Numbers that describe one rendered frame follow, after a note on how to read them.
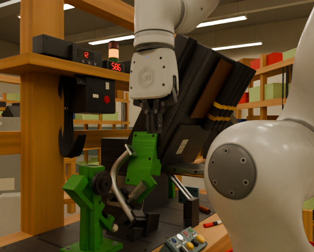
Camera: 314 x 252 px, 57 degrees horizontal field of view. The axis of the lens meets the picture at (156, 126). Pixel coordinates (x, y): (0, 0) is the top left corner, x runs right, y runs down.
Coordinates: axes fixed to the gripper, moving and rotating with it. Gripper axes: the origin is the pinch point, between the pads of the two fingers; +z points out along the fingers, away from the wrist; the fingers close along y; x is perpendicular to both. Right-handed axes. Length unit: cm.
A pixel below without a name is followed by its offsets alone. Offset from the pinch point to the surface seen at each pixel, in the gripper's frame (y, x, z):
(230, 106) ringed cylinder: -10, 70, -8
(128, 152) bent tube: -37, 34, 11
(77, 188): -31.2, 5.5, 18.5
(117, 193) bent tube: -39, 31, 26
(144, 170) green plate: -31, 37, 17
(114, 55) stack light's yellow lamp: -68, 60, -36
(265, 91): -76, 369, -48
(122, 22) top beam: -69, 67, -55
